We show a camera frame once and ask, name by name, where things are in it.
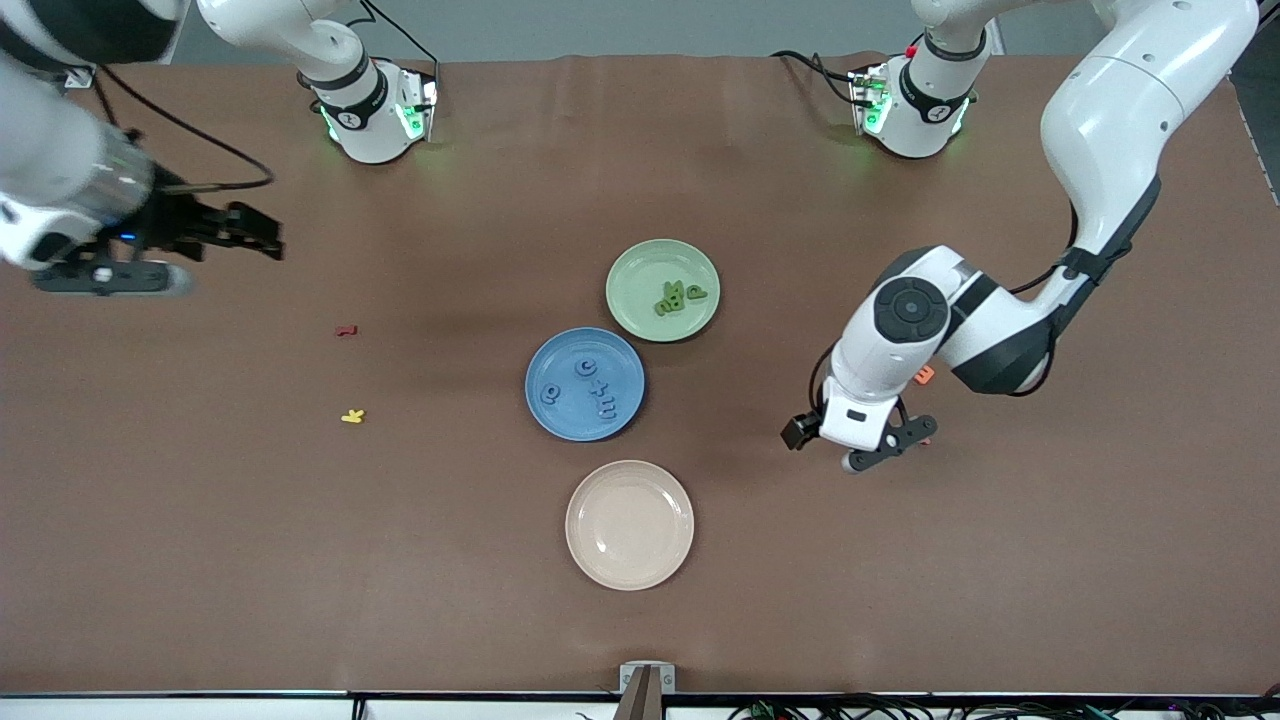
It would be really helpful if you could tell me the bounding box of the brown table mat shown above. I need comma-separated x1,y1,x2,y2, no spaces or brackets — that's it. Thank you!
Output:
0,52,1280,698

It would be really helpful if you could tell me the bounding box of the beige pink plate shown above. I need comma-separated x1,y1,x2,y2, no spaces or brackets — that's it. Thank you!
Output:
565,459,695,592

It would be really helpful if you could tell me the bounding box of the green plate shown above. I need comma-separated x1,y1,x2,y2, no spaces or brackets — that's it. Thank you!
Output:
605,238,722,344

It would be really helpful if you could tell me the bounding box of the blue plate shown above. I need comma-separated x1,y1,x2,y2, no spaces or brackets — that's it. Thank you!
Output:
524,327,647,443

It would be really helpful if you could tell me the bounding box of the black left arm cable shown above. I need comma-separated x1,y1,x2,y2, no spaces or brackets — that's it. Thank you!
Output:
808,195,1083,426

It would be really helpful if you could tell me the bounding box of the camera stand post with bracket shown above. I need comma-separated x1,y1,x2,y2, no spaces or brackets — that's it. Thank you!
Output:
612,661,679,720

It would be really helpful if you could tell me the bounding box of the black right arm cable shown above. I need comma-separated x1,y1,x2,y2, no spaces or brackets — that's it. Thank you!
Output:
90,0,441,193

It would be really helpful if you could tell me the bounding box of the black arm base cable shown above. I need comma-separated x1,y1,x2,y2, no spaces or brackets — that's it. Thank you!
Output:
770,48,863,106

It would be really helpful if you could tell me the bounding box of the black cable bundle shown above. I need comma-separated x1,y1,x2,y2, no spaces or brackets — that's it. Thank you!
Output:
725,693,1280,720

